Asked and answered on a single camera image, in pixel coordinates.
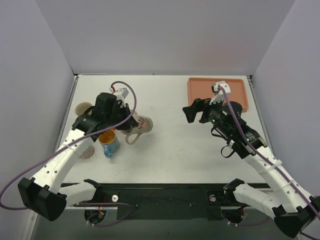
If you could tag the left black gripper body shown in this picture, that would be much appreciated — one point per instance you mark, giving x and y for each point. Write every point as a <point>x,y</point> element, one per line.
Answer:
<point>126,115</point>

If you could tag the blue-bottom cartoon mug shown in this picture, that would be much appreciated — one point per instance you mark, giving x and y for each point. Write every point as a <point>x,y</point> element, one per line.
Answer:
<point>109,142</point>

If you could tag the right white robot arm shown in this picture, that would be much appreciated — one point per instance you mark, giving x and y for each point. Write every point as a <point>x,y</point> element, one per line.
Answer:
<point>290,206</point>

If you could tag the pink plastic tray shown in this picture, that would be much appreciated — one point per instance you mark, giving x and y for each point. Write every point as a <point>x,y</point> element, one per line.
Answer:
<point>201,87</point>

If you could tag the cream floral mug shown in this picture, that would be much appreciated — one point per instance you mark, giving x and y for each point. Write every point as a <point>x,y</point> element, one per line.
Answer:
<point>81,108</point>

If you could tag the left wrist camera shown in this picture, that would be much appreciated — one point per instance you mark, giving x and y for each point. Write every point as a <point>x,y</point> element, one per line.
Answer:
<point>121,93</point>

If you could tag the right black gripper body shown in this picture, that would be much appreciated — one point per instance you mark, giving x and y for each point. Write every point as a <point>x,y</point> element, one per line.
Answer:
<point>202,111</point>

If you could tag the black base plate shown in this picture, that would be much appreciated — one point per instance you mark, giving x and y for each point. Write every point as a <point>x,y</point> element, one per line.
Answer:
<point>167,201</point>

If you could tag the cream green mug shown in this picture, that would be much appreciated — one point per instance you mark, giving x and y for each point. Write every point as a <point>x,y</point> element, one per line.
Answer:
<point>145,125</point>

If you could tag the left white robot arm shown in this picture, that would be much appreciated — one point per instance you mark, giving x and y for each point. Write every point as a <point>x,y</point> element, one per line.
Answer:
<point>43,193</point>

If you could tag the pink cartoon mug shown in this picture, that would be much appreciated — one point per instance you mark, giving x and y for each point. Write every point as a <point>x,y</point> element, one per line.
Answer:
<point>88,152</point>

